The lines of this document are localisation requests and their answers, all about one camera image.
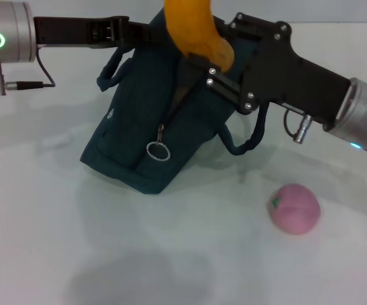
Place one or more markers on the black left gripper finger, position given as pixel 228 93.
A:
pixel 145 33

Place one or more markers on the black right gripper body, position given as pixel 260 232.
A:
pixel 288 76

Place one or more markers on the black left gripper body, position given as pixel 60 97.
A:
pixel 69 31

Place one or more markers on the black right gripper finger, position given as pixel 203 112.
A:
pixel 250 27
pixel 224 85

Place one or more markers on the yellow banana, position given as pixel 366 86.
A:
pixel 196 28

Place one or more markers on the dark teal fabric lunch bag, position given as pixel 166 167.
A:
pixel 139 111

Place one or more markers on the pink toy peach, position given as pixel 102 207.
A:
pixel 294 211

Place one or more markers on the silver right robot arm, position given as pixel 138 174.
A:
pixel 364 114

